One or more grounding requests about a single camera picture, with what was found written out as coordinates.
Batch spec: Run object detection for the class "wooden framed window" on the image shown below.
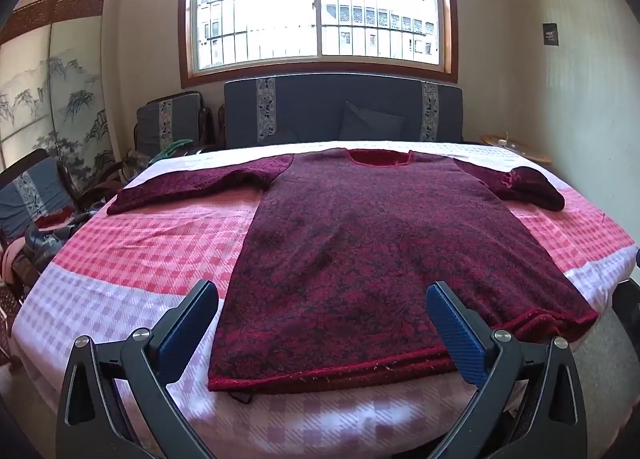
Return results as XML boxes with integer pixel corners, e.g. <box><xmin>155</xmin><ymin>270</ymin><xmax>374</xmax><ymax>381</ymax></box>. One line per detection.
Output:
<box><xmin>180</xmin><ymin>0</ymin><xmax>458</xmax><ymax>89</ymax></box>

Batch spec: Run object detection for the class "grey-blue cushioned armchair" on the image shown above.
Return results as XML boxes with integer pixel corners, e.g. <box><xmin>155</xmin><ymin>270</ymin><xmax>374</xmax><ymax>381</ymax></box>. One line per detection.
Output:
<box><xmin>0</xmin><ymin>149</ymin><xmax>81</xmax><ymax>240</ymax></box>
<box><xmin>134</xmin><ymin>92</ymin><xmax>216</xmax><ymax>160</ymax></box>

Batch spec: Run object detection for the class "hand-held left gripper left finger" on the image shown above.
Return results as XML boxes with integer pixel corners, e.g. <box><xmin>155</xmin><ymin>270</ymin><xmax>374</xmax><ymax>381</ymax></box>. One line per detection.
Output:
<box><xmin>56</xmin><ymin>280</ymin><xmax>220</xmax><ymax>459</ymax></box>

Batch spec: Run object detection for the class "round wooden side table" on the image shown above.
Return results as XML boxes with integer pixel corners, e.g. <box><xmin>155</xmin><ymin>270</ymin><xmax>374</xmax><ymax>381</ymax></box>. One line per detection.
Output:
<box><xmin>481</xmin><ymin>133</ymin><xmax>552</xmax><ymax>165</ymax></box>

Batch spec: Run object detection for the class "plain grey-blue pillow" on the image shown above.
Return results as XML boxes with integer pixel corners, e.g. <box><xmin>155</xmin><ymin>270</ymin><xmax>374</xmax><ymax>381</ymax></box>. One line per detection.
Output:
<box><xmin>340</xmin><ymin>102</ymin><xmax>406</xmax><ymax>142</ymax></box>

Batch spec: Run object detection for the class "dark red patterned sweater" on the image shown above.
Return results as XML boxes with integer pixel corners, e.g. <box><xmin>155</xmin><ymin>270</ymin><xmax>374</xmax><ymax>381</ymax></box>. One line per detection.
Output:
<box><xmin>106</xmin><ymin>148</ymin><xmax>599</xmax><ymax>395</ymax></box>

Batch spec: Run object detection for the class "painted folding screen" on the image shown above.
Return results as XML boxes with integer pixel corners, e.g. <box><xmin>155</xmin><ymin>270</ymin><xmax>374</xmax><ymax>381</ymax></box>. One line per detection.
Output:
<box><xmin>0</xmin><ymin>0</ymin><xmax>118</xmax><ymax>190</ymax></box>

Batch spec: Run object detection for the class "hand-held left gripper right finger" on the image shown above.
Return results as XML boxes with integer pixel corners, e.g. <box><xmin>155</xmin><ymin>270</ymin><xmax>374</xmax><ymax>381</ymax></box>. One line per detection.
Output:
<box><xmin>425</xmin><ymin>281</ymin><xmax>588</xmax><ymax>459</ymax></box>

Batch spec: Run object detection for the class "grey-blue sofa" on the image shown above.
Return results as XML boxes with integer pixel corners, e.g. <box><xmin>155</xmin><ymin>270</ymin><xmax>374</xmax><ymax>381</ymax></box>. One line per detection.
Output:
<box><xmin>223</xmin><ymin>73</ymin><xmax>465</xmax><ymax>150</ymax></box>

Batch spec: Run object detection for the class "pink checked bed sheet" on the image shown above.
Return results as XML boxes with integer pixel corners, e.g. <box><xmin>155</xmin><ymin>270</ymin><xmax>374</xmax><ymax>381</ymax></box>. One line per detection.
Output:
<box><xmin>10</xmin><ymin>140</ymin><xmax>638</xmax><ymax>459</ymax></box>

